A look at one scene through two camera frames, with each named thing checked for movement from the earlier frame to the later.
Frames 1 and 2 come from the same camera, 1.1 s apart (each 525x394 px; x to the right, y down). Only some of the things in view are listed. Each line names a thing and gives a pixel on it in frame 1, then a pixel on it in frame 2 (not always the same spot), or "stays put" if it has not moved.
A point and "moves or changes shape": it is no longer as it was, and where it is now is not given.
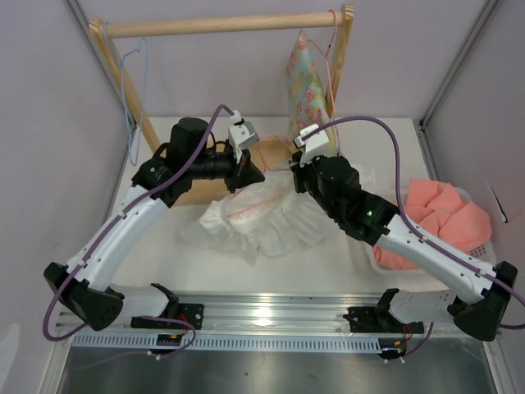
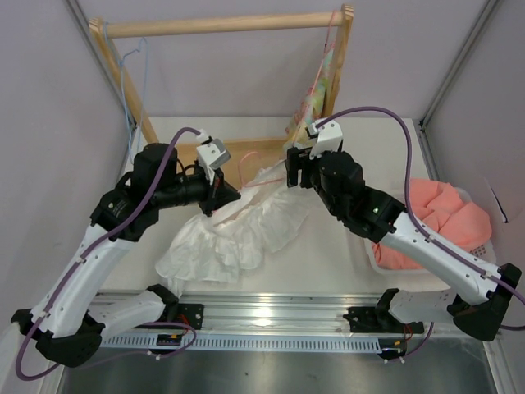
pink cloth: [434, 209] stays put
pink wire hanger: [261, 156] moves or changes shape
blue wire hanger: [123, 91] stays put
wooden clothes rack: [273, 151] stays put
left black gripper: [248, 171] → [218, 194]
